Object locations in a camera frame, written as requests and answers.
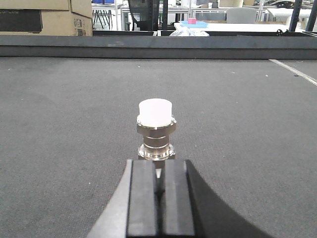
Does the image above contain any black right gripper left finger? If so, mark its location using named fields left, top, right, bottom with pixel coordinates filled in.
left=87, top=160, right=158, bottom=238

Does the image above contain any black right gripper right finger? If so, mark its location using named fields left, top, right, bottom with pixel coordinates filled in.
left=161, top=160, right=270, bottom=238

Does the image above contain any metal valve with white cap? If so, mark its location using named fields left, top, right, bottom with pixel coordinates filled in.
left=136, top=98, right=177, bottom=178

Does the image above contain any cardboard box stack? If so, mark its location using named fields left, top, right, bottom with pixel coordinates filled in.
left=0, top=0, right=93, bottom=36

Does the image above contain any clear plastic bag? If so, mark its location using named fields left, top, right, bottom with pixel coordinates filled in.
left=170, top=27, right=210, bottom=37

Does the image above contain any light blue tray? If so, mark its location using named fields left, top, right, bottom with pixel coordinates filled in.
left=179, top=21, right=208, bottom=28

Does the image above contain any pink cube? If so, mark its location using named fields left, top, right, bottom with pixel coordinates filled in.
left=187, top=18, right=197, bottom=24

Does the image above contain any grey office chair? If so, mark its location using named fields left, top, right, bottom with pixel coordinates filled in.
left=226, top=7, right=257, bottom=24

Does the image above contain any dark conveyor side rail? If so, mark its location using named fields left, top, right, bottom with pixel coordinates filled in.
left=0, top=35, right=317, bottom=60

